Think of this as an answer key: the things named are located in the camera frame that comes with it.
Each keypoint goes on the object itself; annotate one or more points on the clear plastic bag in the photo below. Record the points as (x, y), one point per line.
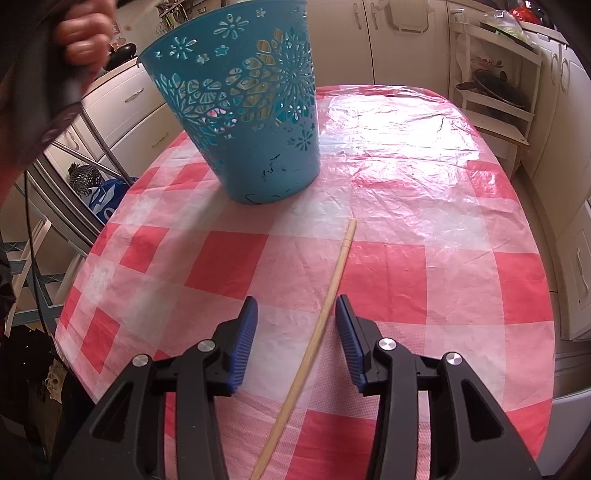
(503, 23)

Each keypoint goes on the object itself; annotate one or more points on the cream door cabinet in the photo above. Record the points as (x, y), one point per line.
(392, 46)

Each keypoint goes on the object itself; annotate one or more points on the dark pan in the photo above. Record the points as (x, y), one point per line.
(496, 90)

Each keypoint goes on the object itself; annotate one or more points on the red packet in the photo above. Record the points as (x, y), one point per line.
(526, 11)

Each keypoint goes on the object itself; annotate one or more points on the white wooden shelf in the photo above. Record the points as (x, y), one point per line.
(533, 92)

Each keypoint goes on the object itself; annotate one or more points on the black pot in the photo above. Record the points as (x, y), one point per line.
(121, 53)

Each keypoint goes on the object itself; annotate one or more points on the person's left forearm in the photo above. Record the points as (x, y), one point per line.
(11, 147)

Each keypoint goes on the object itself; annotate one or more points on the blue white bag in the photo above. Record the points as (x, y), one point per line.
(111, 198)

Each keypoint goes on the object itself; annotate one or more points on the cream drawer cabinet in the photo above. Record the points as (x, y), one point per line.
(134, 120)

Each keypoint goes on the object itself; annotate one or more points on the metal rack frame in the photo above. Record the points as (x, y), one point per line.
(69, 152)

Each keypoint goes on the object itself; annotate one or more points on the teal perforated plastic basket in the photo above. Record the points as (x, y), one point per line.
(277, 170)

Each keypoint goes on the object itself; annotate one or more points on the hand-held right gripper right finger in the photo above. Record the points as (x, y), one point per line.
(350, 350)

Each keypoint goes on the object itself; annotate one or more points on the slim bamboo chopstick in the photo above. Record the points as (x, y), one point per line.
(323, 318)

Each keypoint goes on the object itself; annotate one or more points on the red white checkered tablecloth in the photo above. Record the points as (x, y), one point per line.
(415, 277)

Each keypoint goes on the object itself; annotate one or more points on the hanging kitchen utensils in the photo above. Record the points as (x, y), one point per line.
(178, 14)

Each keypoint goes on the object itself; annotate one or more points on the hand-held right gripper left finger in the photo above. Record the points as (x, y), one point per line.
(244, 350)

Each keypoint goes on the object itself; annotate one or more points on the black mesh scrubber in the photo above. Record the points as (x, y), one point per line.
(85, 180)

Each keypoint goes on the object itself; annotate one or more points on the person's left hand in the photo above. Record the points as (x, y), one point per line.
(83, 37)

